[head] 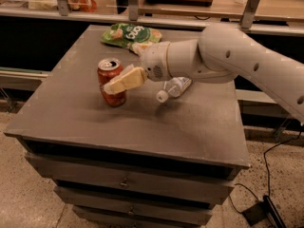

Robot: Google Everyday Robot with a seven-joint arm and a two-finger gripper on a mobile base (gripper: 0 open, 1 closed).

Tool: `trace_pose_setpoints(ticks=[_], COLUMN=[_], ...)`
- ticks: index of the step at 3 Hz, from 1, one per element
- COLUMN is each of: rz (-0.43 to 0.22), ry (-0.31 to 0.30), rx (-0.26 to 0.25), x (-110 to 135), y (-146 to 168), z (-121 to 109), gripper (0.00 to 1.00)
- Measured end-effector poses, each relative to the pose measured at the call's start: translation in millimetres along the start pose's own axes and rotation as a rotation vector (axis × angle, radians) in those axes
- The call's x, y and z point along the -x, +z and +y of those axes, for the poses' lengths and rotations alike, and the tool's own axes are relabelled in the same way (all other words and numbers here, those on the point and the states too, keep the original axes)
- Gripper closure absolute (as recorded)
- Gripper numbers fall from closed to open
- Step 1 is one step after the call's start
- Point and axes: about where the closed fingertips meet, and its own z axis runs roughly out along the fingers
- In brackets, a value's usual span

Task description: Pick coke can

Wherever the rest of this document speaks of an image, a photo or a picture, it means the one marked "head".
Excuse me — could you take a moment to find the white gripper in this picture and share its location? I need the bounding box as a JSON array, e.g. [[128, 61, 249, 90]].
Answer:
[[102, 42, 171, 95]]

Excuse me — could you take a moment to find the red coke can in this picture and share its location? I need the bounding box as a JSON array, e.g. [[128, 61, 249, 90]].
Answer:
[[97, 58, 126, 107]]

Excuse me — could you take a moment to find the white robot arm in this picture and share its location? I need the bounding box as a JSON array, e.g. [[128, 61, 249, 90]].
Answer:
[[103, 24, 304, 123]]

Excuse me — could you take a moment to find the green chip bag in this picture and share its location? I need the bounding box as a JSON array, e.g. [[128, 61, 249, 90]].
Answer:
[[101, 23, 162, 51]]

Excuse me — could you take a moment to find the clear plastic water bottle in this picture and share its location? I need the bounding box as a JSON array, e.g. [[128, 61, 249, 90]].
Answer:
[[156, 77, 192, 103]]

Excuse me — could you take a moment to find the grey drawer cabinet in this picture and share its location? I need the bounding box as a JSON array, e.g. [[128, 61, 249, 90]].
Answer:
[[6, 26, 249, 228]]

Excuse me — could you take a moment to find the black floor power box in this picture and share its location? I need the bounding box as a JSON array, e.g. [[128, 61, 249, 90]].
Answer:
[[241, 196, 287, 228]]

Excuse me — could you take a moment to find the black floor cable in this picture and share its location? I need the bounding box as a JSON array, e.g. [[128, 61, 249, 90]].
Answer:
[[227, 128, 304, 214]]

